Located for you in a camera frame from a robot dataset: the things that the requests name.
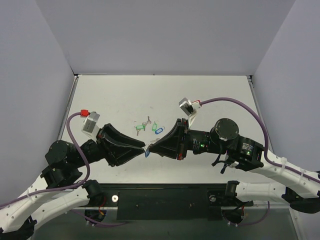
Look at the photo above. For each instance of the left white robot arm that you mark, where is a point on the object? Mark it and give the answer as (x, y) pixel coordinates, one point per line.
(58, 188)

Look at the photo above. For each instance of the green key tag left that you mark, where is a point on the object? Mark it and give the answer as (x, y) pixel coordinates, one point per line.
(140, 127)

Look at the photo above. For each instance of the loose silver key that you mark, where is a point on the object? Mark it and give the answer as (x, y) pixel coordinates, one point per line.
(154, 141)

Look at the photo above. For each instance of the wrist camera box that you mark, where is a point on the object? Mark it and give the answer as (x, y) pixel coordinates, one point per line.
(189, 107)
(90, 127)

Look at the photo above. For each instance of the green key tag right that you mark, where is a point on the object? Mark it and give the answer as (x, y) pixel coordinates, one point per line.
(154, 127)

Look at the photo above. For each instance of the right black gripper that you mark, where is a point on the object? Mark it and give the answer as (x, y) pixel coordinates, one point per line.
(182, 139)

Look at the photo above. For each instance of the green key tag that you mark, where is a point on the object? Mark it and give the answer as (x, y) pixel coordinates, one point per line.
(154, 127)
(140, 127)

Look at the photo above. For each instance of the solid blue key tag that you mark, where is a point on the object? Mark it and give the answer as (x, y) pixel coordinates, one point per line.
(147, 153)

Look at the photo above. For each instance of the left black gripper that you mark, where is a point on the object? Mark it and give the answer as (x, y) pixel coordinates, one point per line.
(105, 146)

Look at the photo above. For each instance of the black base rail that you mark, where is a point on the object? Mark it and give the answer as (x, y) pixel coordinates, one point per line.
(170, 201)

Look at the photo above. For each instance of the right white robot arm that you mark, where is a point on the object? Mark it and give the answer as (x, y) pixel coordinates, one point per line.
(291, 185)

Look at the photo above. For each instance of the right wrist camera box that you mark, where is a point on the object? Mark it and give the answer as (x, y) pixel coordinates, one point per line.
(189, 107)

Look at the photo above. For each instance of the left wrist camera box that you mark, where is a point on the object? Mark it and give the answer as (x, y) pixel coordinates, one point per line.
(90, 127)

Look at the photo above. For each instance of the blue clear key tag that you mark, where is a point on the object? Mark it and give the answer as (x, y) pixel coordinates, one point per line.
(159, 130)

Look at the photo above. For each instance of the grey key top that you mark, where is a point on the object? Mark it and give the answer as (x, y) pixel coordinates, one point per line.
(148, 120)

